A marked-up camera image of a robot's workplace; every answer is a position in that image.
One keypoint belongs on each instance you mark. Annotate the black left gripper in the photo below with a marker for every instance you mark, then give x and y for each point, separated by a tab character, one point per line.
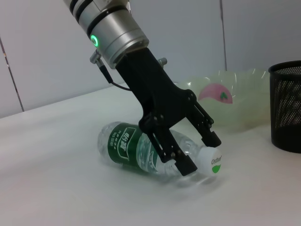
160	99

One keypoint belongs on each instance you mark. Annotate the pink toy peach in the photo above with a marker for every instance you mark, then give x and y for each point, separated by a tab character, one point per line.
211	91

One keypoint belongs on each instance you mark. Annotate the clear water bottle green label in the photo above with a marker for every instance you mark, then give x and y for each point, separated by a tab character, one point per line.
122	143

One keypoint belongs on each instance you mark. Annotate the translucent green fruit bowl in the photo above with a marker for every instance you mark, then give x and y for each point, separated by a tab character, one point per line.
247	113

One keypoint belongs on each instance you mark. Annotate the black mesh pen holder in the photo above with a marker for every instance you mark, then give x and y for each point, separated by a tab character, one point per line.
287	113

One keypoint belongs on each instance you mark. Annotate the left wrist silver stub connector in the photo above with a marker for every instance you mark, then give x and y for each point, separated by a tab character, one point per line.
162	61

